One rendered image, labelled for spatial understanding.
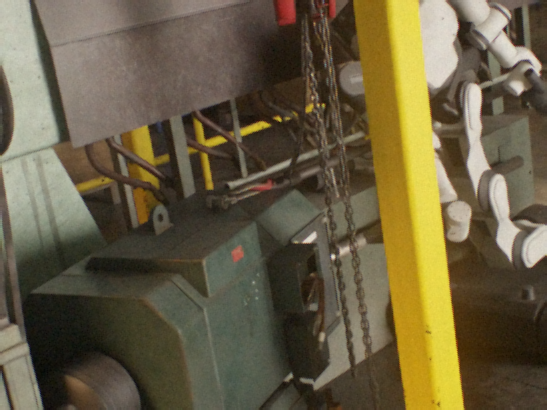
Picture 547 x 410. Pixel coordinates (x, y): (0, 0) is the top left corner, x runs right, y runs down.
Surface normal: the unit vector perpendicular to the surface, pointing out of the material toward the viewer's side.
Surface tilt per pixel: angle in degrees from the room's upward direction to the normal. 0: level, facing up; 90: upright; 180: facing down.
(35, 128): 90
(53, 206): 90
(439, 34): 107
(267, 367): 90
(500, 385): 0
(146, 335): 90
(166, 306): 45
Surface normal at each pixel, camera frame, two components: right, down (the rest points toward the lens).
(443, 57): 0.55, 0.44
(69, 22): 0.64, -0.10
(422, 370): -0.71, 0.30
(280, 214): 0.52, -0.68
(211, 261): 0.88, 0.00
